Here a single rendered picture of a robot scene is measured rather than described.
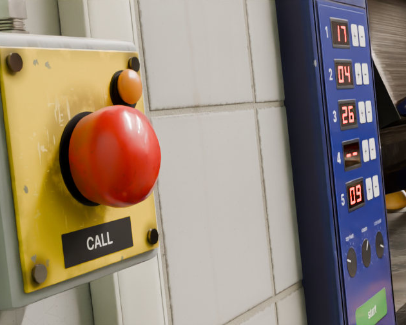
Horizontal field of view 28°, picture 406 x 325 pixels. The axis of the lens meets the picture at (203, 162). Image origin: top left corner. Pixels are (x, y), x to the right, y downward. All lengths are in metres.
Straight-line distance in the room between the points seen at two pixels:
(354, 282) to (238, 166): 0.19
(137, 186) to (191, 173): 0.23
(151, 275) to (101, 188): 0.16
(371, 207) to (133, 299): 0.38
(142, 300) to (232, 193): 0.16
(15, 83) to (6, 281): 0.07
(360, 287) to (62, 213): 0.47
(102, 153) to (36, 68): 0.04
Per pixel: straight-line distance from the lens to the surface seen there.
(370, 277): 0.77
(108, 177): 0.30
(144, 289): 0.45
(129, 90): 0.34
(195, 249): 0.54
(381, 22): 1.02
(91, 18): 0.43
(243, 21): 0.63
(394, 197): 2.21
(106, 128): 0.30
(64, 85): 0.32
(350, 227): 0.72
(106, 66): 0.34
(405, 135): 1.03
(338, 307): 0.70
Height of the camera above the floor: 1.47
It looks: 3 degrees down
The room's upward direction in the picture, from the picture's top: 6 degrees counter-clockwise
